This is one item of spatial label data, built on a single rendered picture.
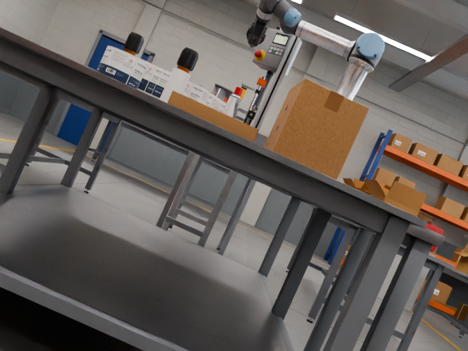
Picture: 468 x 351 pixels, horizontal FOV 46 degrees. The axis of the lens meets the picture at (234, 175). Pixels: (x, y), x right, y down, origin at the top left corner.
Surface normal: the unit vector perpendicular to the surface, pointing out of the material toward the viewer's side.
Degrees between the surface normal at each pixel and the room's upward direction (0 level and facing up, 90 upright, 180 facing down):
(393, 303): 90
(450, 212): 90
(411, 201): 100
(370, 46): 82
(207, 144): 90
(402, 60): 90
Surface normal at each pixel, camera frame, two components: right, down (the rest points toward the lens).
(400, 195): 0.00, 0.18
